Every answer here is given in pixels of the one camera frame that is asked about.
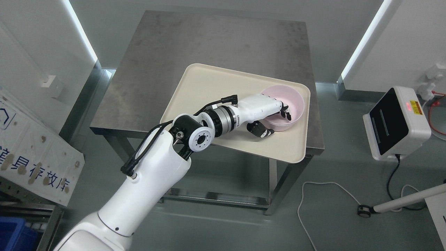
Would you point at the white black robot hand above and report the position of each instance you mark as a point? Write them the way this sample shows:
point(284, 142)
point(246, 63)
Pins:
point(256, 107)

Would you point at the blue bin lower left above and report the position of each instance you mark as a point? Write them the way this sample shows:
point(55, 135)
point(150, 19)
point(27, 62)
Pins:
point(15, 235)

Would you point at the white wall plug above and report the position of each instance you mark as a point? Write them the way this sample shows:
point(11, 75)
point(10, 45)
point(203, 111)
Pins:
point(434, 75)

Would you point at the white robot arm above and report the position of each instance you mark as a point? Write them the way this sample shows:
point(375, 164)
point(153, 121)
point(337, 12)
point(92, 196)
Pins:
point(161, 160)

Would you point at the white stand leg with caster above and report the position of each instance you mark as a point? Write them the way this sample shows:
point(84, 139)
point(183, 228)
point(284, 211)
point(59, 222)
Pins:
point(366, 211)

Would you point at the beige plastic tray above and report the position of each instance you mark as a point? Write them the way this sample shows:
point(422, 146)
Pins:
point(202, 84)

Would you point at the white wall socket box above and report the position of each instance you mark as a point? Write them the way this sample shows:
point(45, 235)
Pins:
point(53, 86)

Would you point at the pink bowl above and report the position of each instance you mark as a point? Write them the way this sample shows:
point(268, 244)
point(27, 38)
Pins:
point(289, 96)

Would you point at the white black device box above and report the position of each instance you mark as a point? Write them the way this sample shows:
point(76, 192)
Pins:
point(396, 125)

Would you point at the stainless steel table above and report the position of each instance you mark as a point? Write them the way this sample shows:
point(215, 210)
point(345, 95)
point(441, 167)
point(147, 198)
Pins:
point(165, 43)

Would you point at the metal shelf rack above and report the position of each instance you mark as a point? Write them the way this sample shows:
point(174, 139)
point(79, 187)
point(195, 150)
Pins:
point(43, 215)

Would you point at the white sign board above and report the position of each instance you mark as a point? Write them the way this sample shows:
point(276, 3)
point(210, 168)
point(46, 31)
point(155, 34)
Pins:
point(34, 156)

